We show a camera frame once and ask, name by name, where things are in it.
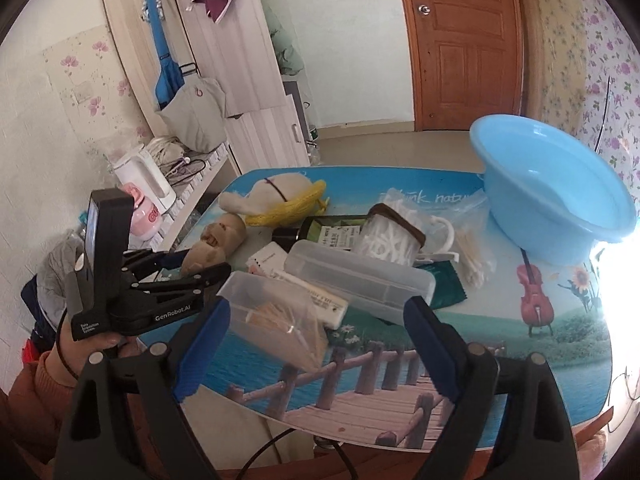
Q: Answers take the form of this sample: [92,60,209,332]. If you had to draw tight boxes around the white labelled box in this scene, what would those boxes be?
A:
[272,269,350,330]

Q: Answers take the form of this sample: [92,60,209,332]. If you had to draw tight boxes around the clear bag of cotton swabs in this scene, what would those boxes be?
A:
[387,187,498,289]

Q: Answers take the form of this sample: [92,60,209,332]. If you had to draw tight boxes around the dark green foil packet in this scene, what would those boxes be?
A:
[427,260,468,310]

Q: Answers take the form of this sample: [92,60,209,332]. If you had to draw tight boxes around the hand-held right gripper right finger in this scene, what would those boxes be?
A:
[402,296,581,480]

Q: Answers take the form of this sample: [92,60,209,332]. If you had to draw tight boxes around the person's left forearm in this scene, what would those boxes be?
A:
[0,352,83,466]

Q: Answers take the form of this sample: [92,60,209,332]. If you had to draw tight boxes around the black cable under desk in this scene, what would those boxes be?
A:
[239,425,362,480]

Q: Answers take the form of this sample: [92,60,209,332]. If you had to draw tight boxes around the small white card box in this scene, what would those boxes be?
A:
[246,241,292,278]

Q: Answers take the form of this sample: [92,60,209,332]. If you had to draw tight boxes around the blue hanging bag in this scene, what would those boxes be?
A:
[142,0,187,111]

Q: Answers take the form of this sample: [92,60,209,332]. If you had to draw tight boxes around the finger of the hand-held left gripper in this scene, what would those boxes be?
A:
[122,247,188,281]
[134,262,233,306]

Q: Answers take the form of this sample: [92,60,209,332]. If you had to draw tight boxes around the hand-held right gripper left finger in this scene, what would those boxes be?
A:
[52,296,232,480]

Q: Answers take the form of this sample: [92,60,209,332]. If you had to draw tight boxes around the long clear plastic case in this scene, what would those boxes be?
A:
[284,239,437,322]

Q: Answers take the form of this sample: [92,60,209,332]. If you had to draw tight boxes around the yellow mesh net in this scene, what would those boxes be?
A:
[244,179,329,227]

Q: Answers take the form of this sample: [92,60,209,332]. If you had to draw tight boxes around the small black box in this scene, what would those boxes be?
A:
[272,226,302,254]

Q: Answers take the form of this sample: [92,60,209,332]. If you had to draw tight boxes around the brown wooden door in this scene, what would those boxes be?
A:
[394,0,526,133]

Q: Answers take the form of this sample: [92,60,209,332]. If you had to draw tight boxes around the pale green cloth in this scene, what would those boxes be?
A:
[264,7,304,77]

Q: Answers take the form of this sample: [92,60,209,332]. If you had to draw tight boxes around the grey crumpled cloth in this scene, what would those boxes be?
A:
[36,232,87,307]

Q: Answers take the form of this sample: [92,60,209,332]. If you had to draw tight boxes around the black wall cable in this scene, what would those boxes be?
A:
[594,77,614,154]

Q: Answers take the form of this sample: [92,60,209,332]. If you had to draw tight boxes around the grey cloth bag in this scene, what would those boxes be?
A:
[159,77,228,153]

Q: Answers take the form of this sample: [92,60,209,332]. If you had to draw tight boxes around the black box with green label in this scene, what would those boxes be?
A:
[299,215,373,257]

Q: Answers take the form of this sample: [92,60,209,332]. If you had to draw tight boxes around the white wooden wardrobe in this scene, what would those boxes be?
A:
[97,0,311,171]

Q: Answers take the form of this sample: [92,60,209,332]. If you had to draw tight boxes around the white plush toy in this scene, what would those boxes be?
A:
[219,172,313,218]

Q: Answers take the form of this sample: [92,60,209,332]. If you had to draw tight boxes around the white electric kettle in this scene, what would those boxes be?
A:
[112,142,177,212]

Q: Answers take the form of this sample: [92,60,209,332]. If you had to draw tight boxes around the white brick-pattern shelf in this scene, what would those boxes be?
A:
[150,140,232,252]

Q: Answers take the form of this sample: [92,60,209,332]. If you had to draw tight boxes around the tangle of cables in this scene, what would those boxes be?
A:
[149,135,210,182]

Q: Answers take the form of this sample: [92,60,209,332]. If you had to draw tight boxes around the grey cabinet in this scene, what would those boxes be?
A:
[281,80,314,145]

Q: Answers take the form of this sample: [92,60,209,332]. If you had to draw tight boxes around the white plastic hook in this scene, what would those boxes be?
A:
[414,215,460,264]

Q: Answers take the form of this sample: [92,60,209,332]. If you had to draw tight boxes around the light blue plastic basin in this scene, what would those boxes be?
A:
[469,114,638,267]

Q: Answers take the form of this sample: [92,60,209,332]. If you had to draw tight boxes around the brown plush toy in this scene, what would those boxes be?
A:
[180,212,247,279]

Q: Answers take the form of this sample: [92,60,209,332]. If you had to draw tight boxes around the wooden pillar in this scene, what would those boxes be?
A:
[514,0,547,122]

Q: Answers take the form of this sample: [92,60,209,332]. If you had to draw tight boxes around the cotton swab box brown band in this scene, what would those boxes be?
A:
[357,201,427,267]

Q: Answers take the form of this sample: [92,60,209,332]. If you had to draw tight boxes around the person's left hand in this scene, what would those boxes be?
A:
[52,310,138,386]

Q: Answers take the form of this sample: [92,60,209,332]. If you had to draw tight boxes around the pink bottle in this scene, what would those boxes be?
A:
[120,183,163,241]

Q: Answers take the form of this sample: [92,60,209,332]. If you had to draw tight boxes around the printed landscape desktop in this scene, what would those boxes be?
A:
[135,166,617,453]

